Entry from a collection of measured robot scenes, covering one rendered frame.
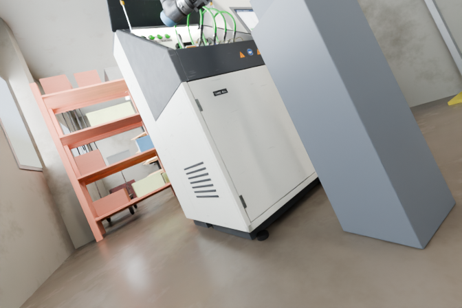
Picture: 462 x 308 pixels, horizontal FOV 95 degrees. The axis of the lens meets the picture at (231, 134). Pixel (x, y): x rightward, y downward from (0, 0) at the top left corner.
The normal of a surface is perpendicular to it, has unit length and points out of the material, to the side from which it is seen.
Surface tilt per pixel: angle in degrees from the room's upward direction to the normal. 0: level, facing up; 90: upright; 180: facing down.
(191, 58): 90
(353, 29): 90
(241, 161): 90
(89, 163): 90
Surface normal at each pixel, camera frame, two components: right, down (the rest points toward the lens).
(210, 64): 0.49, -0.25
